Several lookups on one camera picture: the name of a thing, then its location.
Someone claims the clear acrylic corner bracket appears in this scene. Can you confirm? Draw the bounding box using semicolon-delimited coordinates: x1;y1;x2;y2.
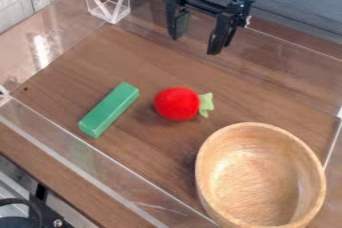
86;0;131;24

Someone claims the clear acrylic front wall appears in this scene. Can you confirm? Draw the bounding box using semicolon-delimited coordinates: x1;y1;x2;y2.
0;96;218;228

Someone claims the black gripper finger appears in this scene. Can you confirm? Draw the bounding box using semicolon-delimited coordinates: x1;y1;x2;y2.
165;0;190;40
207;13;238;55

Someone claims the brown wooden bowl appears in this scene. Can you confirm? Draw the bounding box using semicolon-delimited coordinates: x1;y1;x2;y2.
195;122;326;228

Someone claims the black clamp with cable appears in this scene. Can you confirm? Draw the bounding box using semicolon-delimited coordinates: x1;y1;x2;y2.
0;196;75;228

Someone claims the red plush tomato toy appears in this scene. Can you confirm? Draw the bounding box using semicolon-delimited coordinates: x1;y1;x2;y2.
154;87;215;121

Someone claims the green rectangular block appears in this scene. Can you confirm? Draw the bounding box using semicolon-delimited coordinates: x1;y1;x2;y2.
78;83;139;138

